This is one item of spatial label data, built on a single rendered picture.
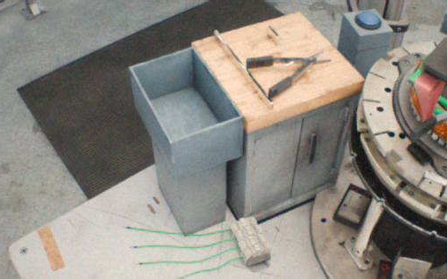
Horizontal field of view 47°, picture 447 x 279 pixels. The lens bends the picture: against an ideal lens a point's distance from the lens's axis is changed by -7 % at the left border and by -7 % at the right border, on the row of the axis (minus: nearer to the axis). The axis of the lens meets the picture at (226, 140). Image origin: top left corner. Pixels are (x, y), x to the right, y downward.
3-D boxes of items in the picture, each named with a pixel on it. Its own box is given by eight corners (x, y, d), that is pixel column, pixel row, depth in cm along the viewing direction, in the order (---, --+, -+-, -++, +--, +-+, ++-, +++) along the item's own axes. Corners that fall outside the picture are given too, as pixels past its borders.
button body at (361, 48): (368, 125, 113) (393, 30, 94) (339, 132, 111) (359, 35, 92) (354, 102, 117) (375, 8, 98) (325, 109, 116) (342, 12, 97)
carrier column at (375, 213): (357, 262, 89) (387, 190, 74) (348, 252, 91) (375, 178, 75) (367, 255, 90) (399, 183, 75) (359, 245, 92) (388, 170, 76)
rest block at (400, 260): (392, 261, 87) (400, 246, 83) (423, 268, 86) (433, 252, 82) (389, 284, 84) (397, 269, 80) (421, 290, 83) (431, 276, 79)
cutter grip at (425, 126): (412, 142, 59) (416, 133, 58) (407, 138, 59) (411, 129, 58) (434, 128, 60) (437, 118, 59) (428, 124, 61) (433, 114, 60)
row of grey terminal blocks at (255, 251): (273, 266, 92) (276, 253, 88) (247, 275, 90) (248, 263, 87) (251, 220, 98) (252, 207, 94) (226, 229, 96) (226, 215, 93)
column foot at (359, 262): (356, 236, 93) (357, 233, 92) (375, 265, 89) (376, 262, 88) (341, 242, 92) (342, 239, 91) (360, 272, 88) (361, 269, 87)
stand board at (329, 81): (247, 133, 76) (247, 122, 74) (192, 53, 87) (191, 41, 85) (363, 91, 82) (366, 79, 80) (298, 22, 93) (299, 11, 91)
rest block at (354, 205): (369, 202, 96) (371, 195, 94) (358, 224, 93) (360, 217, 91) (348, 192, 97) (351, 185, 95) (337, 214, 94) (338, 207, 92)
